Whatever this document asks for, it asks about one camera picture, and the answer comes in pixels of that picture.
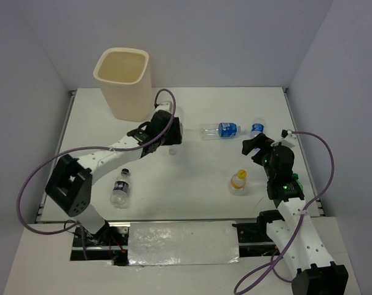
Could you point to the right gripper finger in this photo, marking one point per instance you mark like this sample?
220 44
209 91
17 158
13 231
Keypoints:
261 157
257 142

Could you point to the clear bottle large blue label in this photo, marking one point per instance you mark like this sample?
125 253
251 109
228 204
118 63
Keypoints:
220 131

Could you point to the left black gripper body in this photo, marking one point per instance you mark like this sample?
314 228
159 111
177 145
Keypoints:
165 140

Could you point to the green plastic bottle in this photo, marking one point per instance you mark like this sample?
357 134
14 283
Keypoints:
295 177

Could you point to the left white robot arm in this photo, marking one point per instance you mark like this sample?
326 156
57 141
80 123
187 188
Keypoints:
70 184

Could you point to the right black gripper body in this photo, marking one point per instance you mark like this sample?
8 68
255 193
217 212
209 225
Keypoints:
269 169

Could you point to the clear bottle yellow cap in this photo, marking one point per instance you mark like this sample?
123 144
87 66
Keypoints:
237 183

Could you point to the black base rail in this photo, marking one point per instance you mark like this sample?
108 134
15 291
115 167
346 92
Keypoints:
252 243

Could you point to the small bottle blue cap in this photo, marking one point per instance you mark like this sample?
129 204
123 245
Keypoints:
258 126

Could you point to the clear bottle black cap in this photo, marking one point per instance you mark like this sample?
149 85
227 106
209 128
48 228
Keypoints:
119 197

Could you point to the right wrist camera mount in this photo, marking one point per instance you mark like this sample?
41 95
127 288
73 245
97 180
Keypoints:
287 139

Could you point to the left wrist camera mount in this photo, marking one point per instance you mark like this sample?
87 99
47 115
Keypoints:
166 106

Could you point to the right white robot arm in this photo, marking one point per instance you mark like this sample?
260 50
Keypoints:
289 225

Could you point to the beige plastic bin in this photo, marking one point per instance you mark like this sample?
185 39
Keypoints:
124 78

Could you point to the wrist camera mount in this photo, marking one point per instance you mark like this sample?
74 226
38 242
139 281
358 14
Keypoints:
166 106
287 139

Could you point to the silver reflective sheet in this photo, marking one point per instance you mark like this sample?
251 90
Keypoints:
183 243

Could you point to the clear bottle green blue label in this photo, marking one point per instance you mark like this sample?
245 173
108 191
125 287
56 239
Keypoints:
179 113

